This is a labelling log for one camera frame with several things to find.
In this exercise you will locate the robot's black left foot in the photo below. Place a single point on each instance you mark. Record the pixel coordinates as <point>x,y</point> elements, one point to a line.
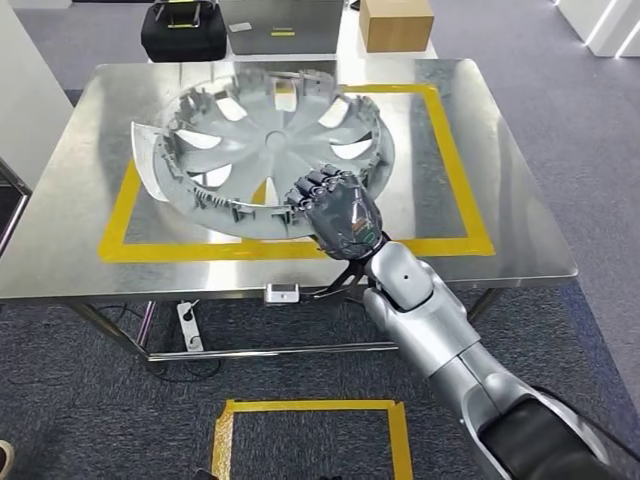
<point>204,476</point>

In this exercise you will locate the brown cardboard box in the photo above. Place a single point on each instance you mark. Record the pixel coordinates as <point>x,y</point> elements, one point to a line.
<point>395,30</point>

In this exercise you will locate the white plastic car part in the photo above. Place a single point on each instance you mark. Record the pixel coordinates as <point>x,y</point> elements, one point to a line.
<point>145,166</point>

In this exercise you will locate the grey equipment case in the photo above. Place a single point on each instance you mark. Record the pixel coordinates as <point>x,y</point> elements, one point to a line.
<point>300,20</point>

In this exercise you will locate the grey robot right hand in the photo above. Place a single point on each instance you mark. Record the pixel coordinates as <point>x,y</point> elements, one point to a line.
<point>345,218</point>

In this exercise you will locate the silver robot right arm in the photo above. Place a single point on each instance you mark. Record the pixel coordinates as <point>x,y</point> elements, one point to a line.
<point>425,311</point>

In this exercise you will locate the white power strip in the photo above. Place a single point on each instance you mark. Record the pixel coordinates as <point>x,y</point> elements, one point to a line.
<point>191,331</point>

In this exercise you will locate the grey plastic wheel hubcap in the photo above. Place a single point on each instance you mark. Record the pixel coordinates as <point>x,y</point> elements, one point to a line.
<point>275,142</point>

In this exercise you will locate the yellow floor tape square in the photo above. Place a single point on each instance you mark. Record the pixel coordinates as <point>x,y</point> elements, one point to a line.
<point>310,405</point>

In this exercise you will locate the yellow tape on workbench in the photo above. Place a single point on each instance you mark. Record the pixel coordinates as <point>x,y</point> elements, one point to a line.
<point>457,166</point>

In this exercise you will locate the white display plinth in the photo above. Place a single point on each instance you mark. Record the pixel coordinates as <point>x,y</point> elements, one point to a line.
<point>615,26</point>

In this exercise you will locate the stainless steel workbench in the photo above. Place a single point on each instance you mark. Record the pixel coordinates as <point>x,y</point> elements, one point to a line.
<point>500,166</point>

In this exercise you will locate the black carry bag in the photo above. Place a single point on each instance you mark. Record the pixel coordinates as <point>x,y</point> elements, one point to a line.
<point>185,40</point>

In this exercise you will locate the person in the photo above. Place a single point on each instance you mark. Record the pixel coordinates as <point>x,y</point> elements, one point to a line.
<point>4,460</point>

